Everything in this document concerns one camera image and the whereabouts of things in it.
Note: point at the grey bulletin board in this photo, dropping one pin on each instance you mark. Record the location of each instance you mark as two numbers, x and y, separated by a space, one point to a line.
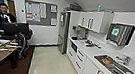
41 13

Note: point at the dark countertop appliance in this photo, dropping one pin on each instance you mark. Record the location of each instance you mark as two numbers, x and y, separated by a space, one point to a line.
80 33

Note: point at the person in black shirt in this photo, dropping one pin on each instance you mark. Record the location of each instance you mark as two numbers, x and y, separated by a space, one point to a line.
6 15

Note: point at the black wheeled cart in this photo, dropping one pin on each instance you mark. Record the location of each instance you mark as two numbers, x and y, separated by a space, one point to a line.
20 45

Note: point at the steel paper towel dispenser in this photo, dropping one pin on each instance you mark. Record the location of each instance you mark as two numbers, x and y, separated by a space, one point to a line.
119 34

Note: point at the black computer monitor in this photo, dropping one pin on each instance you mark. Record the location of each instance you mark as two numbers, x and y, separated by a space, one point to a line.
14 28

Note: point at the brown bowl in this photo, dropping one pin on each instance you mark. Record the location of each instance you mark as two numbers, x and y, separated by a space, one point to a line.
107 60

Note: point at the chrome faucet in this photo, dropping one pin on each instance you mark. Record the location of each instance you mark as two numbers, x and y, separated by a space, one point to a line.
125 59

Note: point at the brown wooden door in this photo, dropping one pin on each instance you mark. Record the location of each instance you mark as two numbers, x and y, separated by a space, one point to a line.
11 7

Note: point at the white upper cabinet door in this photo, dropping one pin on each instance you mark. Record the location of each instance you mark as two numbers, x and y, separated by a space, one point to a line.
95 22
83 20

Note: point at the stainless steel refrigerator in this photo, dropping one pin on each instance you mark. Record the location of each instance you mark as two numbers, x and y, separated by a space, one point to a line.
63 31

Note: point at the wide white drawer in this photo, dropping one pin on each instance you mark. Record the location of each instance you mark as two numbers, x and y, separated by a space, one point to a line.
72 55

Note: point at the teal bottle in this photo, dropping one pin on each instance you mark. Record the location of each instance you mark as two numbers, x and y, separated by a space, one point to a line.
98 8

